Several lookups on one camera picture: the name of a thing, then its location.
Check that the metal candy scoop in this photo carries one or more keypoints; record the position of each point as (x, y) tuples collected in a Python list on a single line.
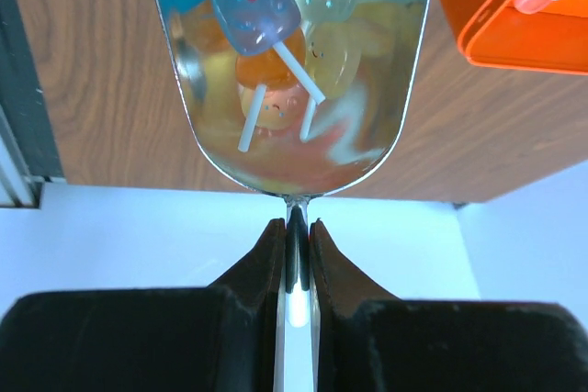
[(295, 99)]

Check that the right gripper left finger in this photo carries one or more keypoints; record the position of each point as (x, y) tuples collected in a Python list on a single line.
[(227, 336)]

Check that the aluminium frame rail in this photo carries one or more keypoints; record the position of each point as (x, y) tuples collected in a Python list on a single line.
[(19, 188)]

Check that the orange box of lollipops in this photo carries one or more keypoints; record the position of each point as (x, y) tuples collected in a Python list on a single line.
[(535, 35)]

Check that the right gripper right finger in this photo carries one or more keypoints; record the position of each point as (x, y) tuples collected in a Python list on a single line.
[(366, 339)]

